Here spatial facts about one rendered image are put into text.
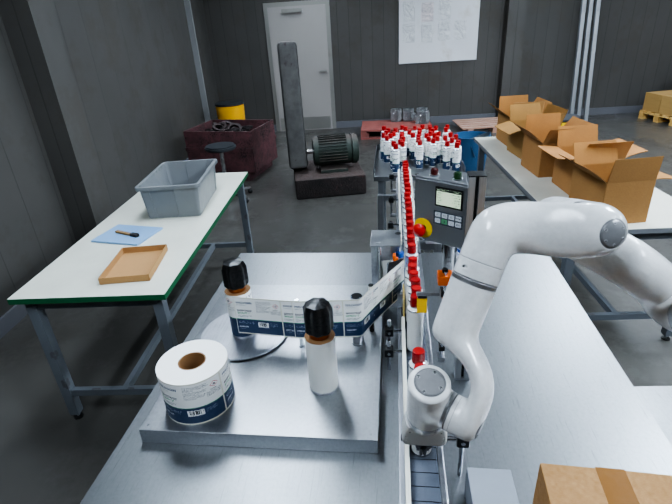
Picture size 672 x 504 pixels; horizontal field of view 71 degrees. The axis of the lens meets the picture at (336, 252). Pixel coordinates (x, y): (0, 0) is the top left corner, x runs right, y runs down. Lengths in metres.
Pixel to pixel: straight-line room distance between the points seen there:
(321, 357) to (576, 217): 0.77
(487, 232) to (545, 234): 0.10
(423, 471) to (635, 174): 2.08
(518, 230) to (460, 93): 8.51
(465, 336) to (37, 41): 4.00
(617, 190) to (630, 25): 7.49
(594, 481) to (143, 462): 1.09
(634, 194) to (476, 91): 6.72
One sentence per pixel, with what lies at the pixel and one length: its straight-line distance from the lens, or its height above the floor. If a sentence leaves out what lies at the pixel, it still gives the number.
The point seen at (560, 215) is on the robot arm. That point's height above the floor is 1.54.
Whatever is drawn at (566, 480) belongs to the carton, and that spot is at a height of 1.12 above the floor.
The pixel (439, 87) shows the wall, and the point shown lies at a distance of 9.31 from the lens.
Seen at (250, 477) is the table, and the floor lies 0.83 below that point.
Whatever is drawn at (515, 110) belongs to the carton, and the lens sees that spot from 4.37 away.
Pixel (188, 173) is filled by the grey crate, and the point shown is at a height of 0.93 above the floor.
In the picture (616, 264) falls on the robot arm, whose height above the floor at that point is 1.41.
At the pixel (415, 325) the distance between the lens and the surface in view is 1.54.
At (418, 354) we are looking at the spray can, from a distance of 1.27.
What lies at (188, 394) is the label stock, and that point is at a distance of 1.39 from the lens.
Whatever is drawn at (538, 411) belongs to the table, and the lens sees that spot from 1.55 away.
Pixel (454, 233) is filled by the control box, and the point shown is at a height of 1.33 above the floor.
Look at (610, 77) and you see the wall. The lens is 10.24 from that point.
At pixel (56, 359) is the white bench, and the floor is 0.41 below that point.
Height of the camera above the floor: 1.88
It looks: 26 degrees down
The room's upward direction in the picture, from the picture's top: 4 degrees counter-clockwise
